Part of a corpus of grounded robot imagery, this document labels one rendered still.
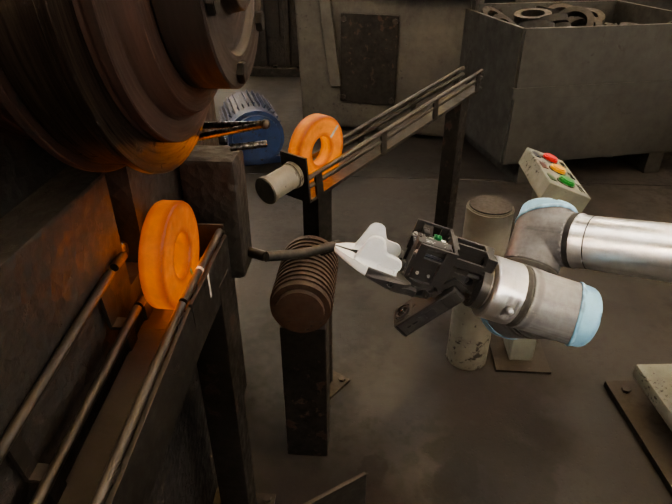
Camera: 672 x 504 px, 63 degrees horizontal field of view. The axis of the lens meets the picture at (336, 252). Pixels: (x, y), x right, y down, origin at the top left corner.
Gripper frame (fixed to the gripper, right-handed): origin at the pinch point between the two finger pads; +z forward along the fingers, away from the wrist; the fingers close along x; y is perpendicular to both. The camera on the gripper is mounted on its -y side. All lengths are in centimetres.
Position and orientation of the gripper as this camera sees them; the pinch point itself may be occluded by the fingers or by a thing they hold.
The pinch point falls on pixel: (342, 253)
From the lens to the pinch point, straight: 76.0
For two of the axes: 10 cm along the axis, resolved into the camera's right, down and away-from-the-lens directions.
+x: -0.7, 5.2, -8.5
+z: -9.5, -3.0, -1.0
